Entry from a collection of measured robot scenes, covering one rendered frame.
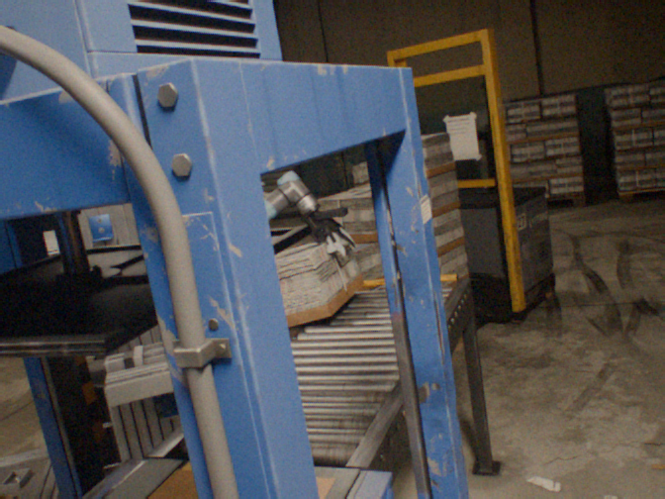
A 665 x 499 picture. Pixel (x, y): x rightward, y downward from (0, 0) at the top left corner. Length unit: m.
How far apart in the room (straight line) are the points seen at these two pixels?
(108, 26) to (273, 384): 0.39
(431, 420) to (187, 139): 0.81
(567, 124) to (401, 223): 6.98
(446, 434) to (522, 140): 7.00
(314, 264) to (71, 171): 1.69
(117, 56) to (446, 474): 0.88
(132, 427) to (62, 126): 2.26
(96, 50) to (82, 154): 0.17
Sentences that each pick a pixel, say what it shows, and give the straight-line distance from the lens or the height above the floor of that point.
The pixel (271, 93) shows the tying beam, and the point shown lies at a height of 1.52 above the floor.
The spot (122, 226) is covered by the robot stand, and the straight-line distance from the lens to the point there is 2.56.
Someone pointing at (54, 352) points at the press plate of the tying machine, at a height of 1.30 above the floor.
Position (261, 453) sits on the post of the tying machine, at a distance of 0.56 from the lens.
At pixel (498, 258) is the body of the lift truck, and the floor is 0.40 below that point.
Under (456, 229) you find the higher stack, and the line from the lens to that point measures 4.01.
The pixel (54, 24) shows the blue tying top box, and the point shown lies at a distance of 0.72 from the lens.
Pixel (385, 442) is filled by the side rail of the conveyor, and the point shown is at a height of 0.79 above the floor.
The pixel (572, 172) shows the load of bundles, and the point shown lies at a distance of 8.07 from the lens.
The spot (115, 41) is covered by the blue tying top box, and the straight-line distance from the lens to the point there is 0.72.
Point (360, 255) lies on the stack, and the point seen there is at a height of 0.79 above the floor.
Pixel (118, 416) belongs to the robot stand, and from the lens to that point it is 2.75.
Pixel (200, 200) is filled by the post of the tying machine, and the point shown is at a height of 1.45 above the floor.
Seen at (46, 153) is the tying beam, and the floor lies 1.50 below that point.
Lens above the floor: 1.49
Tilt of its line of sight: 11 degrees down
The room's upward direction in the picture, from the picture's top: 10 degrees counter-clockwise
